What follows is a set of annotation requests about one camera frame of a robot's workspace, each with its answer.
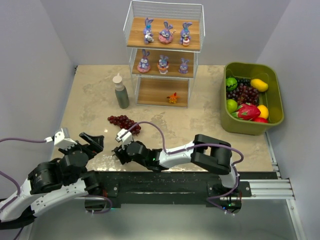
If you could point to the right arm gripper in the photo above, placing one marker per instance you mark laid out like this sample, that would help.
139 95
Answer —
122 155

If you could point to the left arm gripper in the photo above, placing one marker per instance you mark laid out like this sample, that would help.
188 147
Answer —
83 146

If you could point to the orange dragon toy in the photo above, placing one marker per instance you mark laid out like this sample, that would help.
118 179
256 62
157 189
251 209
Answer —
173 98

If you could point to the purple bunny blue bow toy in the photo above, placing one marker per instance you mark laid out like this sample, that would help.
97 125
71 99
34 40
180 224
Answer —
147 31

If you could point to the small purple bunny toy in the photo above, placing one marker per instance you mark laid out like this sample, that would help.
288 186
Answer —
185 34

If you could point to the black bat-like toy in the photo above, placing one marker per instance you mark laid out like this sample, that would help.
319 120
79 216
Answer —
114 153

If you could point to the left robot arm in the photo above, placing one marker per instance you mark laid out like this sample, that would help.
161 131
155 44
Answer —
54 182

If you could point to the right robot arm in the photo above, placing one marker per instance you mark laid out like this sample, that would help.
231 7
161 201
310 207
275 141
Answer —
208 153

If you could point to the red grape bunch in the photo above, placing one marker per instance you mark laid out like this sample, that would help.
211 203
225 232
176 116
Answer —
124 122

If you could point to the green soap dispenser bottle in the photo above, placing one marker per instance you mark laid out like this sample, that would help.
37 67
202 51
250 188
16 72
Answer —
121 92

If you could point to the green lime toy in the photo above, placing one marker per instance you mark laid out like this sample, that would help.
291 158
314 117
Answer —
231 105

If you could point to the pink dragon fruit toy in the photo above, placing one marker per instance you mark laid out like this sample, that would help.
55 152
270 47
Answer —
246 112

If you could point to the green watermelon ball toy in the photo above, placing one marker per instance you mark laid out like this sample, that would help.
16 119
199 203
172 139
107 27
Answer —
231 84

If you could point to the dark grapes in bin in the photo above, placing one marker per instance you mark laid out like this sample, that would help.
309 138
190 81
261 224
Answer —
244 93

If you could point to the red fruit toy in bin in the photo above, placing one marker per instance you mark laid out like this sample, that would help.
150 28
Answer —
260 120

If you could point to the green plastic bin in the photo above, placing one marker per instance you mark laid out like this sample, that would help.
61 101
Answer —
271 98

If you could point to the orange fruit toy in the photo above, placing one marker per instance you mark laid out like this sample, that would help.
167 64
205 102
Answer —
264 112

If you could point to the yellow mango toy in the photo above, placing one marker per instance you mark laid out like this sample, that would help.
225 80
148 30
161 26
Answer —
260 85

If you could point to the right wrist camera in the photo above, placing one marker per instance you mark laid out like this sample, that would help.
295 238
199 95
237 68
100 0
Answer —
124 137

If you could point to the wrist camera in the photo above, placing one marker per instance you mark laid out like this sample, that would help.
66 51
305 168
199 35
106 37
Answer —
61 139
124 137

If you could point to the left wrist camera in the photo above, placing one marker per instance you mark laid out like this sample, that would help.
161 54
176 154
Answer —
61 139

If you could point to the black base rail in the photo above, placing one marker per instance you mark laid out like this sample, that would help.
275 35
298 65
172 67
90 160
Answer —
189 188

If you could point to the white wire wooden shelf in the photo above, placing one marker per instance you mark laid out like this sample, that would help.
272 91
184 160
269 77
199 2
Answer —
152 88

